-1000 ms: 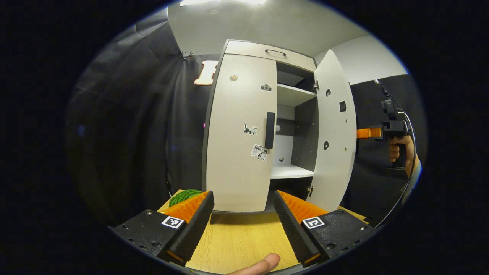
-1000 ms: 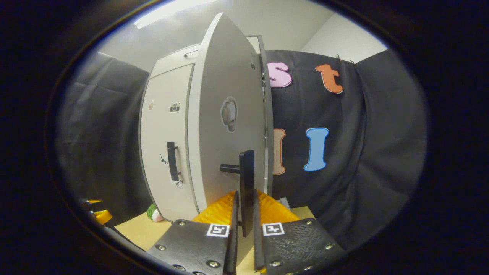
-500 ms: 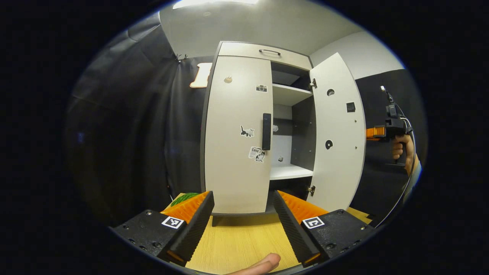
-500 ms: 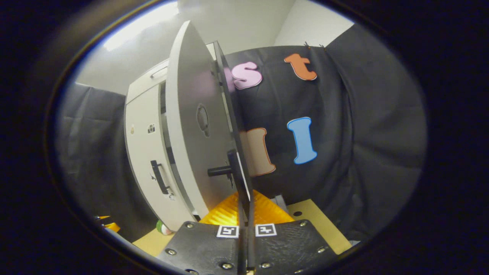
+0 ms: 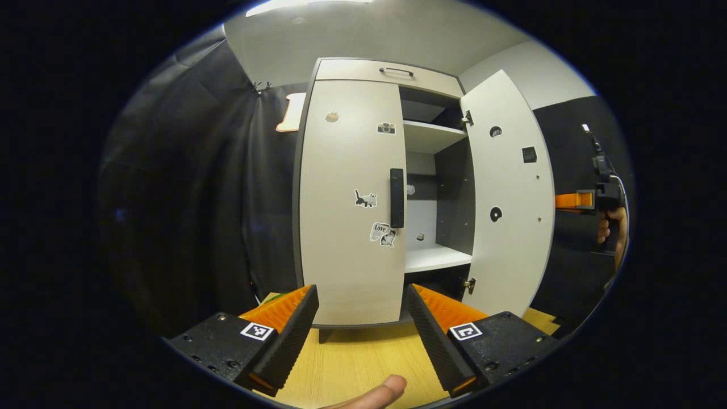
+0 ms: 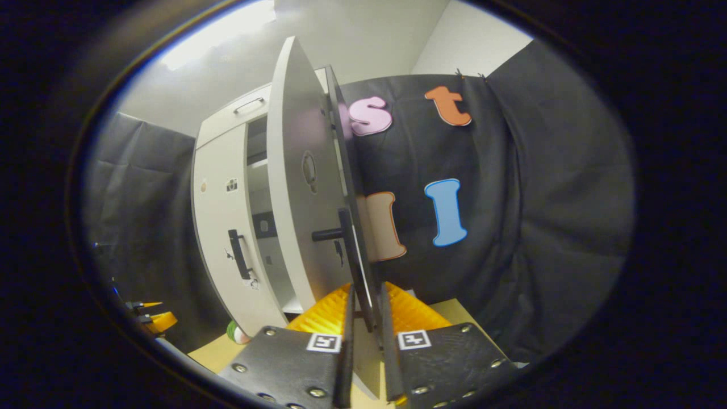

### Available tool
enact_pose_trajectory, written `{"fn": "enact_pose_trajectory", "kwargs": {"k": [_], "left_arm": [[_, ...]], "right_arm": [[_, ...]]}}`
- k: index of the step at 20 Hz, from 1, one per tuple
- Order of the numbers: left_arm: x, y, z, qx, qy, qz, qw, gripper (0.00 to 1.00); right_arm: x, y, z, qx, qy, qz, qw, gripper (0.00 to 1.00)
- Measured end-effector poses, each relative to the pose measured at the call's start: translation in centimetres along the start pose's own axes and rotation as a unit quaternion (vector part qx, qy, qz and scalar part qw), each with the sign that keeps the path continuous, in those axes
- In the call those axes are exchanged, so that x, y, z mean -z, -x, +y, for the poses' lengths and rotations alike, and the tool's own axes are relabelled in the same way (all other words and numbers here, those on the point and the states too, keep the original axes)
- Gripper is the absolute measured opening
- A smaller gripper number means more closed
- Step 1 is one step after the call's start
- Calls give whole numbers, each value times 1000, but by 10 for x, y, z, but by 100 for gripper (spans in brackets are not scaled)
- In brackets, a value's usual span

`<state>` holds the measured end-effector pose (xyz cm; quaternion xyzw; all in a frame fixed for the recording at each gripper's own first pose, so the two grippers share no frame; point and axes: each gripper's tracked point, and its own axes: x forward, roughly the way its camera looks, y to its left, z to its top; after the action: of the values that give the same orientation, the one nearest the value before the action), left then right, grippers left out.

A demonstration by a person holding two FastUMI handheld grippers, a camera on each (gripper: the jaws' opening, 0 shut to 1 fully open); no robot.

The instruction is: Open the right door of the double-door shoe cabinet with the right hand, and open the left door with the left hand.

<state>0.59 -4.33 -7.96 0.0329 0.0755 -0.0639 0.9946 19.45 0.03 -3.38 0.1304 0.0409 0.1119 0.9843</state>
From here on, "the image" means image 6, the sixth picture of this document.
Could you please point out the beige cabinet drawer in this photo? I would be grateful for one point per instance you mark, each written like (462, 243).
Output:
(238, 113)

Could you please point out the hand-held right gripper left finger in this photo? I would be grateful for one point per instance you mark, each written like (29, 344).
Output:
(345, 369)

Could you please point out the ceiling light panel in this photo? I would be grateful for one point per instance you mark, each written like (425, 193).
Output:
(227, 31)

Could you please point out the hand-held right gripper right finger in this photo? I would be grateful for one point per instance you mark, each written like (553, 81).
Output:
(392, 369)

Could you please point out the beige cabinet door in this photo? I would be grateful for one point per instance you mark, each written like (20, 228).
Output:
(218, 227)
(295, 199)

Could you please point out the black backdrop cloth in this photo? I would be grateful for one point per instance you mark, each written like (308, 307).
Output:
(511, 227)

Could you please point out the white cabinet shelf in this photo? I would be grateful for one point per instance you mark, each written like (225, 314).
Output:
(258, 163)
(292, 307)

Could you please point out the watermelon slice toy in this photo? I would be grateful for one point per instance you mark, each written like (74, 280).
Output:
(235, 334)

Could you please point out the beige double-door shoe cabinet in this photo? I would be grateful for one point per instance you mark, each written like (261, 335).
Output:
(258, 224)

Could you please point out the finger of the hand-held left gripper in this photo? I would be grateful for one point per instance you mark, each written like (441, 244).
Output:
(145, 307)
(159, 322)

